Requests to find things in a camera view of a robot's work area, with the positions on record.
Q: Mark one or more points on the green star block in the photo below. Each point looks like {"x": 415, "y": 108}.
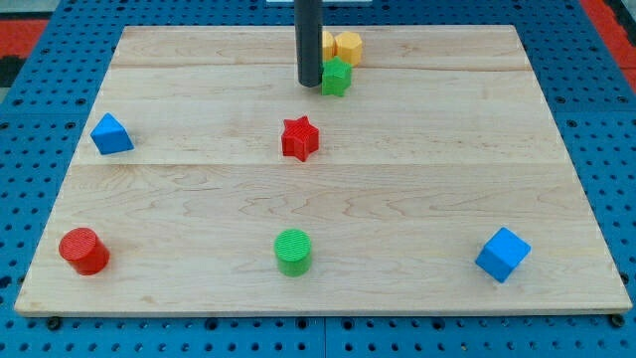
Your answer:
{"x": 336, "y": 77}

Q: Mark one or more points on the yellow block behind rod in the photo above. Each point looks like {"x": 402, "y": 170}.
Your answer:
{"x": 328, "y": 46}

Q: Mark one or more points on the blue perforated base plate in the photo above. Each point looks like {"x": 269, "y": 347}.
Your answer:
{"x": 48, "y": 103}

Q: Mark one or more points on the blue cube block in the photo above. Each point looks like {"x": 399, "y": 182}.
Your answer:
{"x": 502, "y": 254}

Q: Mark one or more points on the red star block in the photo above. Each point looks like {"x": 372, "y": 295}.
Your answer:
{"x": 299, "y": 138}

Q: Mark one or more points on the light wooden board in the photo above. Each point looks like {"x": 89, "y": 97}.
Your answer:
{"x": 443, "y": 138}

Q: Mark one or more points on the yellow hexagon block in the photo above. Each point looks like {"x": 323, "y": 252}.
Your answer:
{"x": 349, "y": 47}

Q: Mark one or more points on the green cylinder block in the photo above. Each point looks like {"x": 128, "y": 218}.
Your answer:
{"x": 293, "y": 249}

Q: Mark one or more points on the blue triangular prism block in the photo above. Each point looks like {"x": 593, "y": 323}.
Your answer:
{"x": 110, "y": 136}

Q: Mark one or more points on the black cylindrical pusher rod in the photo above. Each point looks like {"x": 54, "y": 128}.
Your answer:
{"x": 308, "y": 23}

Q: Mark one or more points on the red cylinder block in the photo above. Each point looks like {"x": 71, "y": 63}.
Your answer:
{"x": 84, "y": 251}

